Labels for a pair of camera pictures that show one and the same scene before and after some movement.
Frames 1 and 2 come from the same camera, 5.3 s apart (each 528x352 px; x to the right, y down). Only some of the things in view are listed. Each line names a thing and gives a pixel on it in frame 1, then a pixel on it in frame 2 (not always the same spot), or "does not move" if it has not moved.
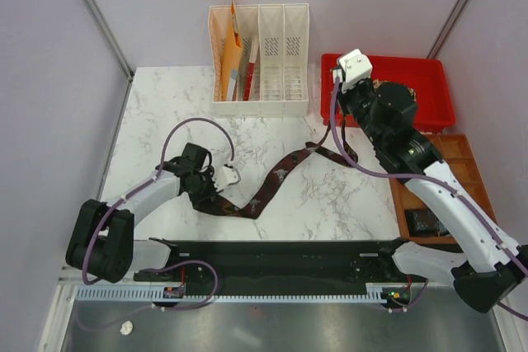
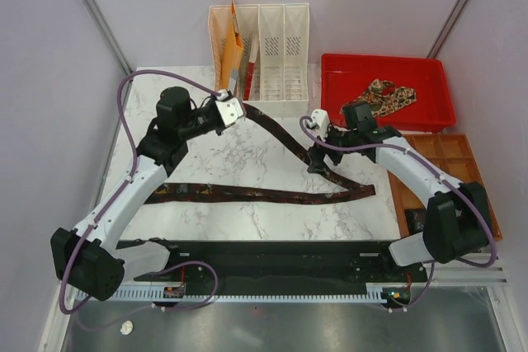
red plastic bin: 426,76 does not move
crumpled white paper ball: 126,328 does not move
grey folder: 234,72 does not move
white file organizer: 280,87 does not move
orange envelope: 233,53 does not move
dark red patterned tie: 342,153 -> 200,194
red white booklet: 253,46 does not move
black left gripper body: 204,187 -> 203,119
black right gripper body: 357,100 -> 342,139
